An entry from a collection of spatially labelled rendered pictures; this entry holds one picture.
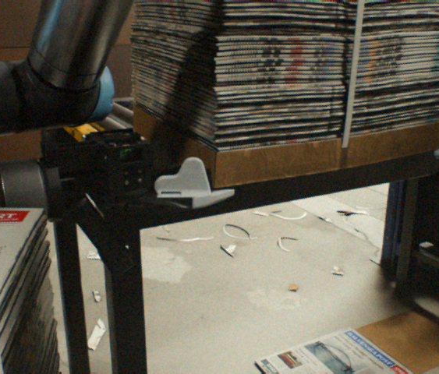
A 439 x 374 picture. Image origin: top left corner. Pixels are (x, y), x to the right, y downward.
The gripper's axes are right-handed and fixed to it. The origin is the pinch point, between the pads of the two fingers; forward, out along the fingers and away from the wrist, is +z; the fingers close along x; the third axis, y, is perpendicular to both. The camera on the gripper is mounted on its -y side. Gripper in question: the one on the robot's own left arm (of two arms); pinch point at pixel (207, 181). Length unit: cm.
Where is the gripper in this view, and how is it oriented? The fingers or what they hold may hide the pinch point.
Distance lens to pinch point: 65.2
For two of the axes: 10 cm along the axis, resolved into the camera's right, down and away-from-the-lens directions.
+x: -4.7, -3.4, 8.2
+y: 0.3, -9.3, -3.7
